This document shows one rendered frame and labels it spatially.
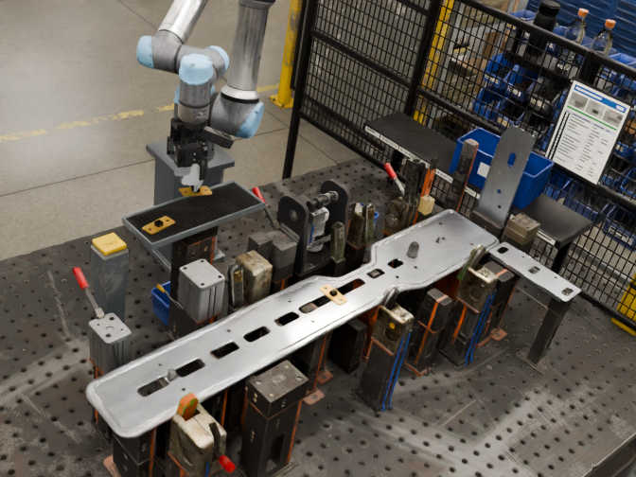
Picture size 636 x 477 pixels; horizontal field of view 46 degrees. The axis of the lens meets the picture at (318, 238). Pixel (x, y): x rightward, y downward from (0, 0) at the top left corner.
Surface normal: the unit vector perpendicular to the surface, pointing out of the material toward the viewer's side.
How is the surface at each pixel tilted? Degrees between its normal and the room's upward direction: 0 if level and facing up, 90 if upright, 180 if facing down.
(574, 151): 90
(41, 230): 0
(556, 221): 0
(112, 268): 90
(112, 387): 0
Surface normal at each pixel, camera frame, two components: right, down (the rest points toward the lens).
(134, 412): 0.15, -0.80
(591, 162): -0.72, 0.31
